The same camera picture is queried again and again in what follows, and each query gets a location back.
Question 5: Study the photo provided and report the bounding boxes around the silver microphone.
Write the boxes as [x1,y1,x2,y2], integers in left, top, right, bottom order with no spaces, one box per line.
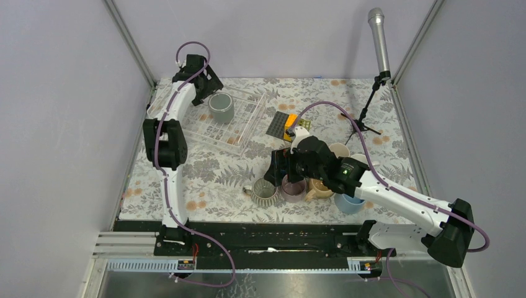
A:
[368,7,391,81]

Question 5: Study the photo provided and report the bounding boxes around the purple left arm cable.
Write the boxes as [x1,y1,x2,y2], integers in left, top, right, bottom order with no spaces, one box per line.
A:
[153,41,238,288]

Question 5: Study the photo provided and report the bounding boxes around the yellow lego block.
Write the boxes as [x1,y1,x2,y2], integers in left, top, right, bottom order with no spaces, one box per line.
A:
[283,114,297,142]

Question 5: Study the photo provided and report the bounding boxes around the grey slotted cable duct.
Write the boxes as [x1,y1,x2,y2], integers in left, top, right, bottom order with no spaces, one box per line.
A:
[107,259,372,274]

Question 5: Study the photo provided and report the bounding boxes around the grey ceramic cup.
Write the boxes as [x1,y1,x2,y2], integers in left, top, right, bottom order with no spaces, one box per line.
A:
[208,93,234,124]

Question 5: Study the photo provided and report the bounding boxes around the beige ceramic teapot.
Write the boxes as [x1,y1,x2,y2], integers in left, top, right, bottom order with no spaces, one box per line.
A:
[305,179,334,202]

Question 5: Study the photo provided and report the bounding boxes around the light blue cup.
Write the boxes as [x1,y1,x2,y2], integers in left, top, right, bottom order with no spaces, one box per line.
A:
[334,194,365,215]

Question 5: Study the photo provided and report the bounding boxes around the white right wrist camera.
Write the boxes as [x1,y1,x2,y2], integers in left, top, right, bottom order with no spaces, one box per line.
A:
[286,125,311,153]

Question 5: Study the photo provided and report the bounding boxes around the grey lego baseplate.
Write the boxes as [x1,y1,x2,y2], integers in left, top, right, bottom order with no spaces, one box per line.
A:
[266,111,289,140]

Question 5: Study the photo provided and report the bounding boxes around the green lattice lego piece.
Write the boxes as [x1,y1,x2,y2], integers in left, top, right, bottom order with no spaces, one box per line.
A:
[296,119,311,131]

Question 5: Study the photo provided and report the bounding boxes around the white wire dish rack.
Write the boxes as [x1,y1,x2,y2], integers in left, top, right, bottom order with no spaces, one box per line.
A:
[147,78,269,160]

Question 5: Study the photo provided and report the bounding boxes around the light green mug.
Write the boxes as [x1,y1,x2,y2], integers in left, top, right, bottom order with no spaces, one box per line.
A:
[329,143,350,158]

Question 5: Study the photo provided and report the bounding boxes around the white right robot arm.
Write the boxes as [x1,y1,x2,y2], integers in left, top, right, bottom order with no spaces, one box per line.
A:
[264,136,475,268]

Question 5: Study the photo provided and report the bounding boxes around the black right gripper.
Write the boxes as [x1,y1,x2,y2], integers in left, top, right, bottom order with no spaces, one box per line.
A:
[264,147,325,186]

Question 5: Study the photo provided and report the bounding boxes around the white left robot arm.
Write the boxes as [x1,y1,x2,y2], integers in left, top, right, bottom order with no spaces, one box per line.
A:
[143,54,223,255]

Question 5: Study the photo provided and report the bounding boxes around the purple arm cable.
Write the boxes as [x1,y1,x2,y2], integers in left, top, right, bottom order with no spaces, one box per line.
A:
[153,41,238,288]
[287,101,491,253]

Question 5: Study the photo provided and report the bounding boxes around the mauve pink cup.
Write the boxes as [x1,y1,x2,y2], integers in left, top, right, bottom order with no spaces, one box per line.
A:
[280,176,308,203]

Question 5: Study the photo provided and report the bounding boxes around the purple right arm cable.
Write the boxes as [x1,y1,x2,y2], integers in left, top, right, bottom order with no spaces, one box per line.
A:
[287,101,491,253]

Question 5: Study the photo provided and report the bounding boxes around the beige ribbed cup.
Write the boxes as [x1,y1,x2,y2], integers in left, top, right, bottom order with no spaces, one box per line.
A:
[242,178,279,207]

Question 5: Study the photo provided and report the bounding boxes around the small white cup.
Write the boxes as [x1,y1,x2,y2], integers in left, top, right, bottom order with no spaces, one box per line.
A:
[350,153,369,165]

